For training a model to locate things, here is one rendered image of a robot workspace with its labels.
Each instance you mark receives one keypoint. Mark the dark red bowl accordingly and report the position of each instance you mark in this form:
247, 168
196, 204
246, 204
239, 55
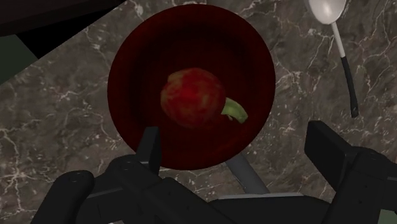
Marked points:
191, 86

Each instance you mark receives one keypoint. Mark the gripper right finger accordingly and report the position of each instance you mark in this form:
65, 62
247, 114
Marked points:
350, 173

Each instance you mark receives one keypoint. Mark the red apple with green leaf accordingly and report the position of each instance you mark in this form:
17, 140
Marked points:
193, 97

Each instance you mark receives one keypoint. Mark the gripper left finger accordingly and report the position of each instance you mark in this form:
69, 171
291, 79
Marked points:
130, 183

